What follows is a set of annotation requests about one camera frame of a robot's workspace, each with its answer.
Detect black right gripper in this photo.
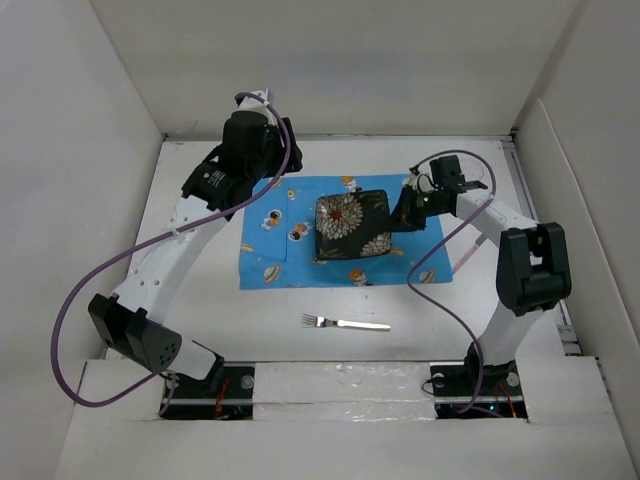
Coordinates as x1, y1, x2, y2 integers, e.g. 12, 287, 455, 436
380, 183, 447, 232

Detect black floral square plate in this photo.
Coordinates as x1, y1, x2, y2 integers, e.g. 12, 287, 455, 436
314, 189, 392, 261

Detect blue cartoon print cloth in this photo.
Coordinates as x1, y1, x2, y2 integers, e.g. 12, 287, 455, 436
239, 174, 453, 290

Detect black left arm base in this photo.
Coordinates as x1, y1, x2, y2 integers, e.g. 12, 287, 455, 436
159, 362, 256, 421

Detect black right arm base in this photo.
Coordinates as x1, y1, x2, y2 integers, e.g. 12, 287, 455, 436
421, 344, 528, 420

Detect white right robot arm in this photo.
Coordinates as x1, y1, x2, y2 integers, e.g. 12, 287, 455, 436
389, 150, 572, 394

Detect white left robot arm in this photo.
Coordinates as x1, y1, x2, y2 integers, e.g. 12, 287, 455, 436
88, 110, 302, 397

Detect silver fork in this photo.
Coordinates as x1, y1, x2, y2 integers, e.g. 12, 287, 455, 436
302, 314, 391, 333

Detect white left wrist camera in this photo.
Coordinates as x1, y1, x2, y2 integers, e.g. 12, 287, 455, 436
236, 88, 277, 125

